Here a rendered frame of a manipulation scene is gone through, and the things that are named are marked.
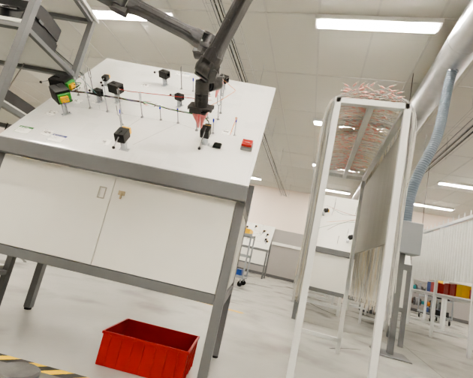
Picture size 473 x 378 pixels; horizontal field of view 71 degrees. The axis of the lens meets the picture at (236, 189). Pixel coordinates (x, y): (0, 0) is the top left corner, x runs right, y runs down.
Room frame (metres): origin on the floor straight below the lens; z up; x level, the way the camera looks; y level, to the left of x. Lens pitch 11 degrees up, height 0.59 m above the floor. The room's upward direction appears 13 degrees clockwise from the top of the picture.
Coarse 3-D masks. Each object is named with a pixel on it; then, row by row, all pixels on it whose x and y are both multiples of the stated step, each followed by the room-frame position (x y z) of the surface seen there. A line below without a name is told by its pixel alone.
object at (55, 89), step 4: (56, 84) 1.55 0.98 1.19; (60, 84) 1.56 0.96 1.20; (52, 88) 1.52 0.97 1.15; (56, 88) 1.53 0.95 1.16; (60, 88) 1.53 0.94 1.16; (64, 88) 1.53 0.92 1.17; (52, 92) 1.54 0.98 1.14; (56, 92) 1.50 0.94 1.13; (60, 92) 1.51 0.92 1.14; (64, 92) 1.53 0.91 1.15; (52, 96) 1.57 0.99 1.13; (56, 96) 1.52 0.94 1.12; (56, 100) 1.55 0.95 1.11; (64, 104) 1.62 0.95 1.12; (64, 108) 1.63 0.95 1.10; (64, 112) 1.63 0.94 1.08; (68, 112) 1.65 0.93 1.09
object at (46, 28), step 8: (0, 0) 1.57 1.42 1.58; (8, 0) 1.58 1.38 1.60; (16, 0) 1.58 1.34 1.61; (0, 8) 1.54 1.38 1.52; (8, 8) 1.55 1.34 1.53; (16, 8) 1.54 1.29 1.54; (24, 8) 1.55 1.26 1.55; (40, 8) 1.62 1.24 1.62; (16, 16) 1.54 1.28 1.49; (40, 16) 1.64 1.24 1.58; (48, 16) 1.69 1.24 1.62; (40, 24) 1.66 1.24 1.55; (48, 24) 1.71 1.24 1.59; (56, 24) 1.77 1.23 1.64; (40, 32) 1.67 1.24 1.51; (48, 32) 1.74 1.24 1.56; (56, 32) 1.79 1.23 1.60; (48, 40) 1.75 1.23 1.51; (56, 40) 1.81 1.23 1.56
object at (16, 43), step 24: (24, 0) 1.90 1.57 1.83; (48, 0) 1.85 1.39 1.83; (72, 0) 1.80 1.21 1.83; (0, 24) 1.51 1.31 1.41; (24, 24) 1.49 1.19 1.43; (0, 48) 1.83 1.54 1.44; (24, 48) 1.76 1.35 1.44; (48, 48) 1.67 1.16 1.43; (48, 72) 1.96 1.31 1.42; (0, 96) 1.50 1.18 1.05; (0, 120) 1.93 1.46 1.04; (0, 264) 1.95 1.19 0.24; (0, 288) 1.94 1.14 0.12
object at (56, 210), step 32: (32, 160) 1.51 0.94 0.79; (0, 192) 1.52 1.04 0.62; (32, 192) 1.51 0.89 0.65; (64, 192) 1.50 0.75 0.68; (96, 192) 1.48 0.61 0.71; (0, 224) 1.52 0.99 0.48; (32, 224) 1.51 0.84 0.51; (64, 224) 1.49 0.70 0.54; (96, 224) 1.48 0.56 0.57; (64, 256) 1.49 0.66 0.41
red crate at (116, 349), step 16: (128, 320) 1.82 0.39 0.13; (112, 336) 1.54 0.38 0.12; (128, 336) 1.54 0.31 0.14; (144, 336) 1.81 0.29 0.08; (160, 336) 1.81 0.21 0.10; (176, 336) 1.80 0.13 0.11; (192, 336) 1.79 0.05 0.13; (112, 352) 1.54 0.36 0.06; (128, 352) 1.54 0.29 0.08; (144, 352) 1.53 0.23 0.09; (160, 352) 1.52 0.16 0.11; (176, 352) 1.52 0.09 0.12; (192, 352) 1.65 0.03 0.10; (128, 368) 1.53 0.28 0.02; (144, 368) 1.53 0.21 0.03; (160, 368) 1.52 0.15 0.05; (176, 368) 1.52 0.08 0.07
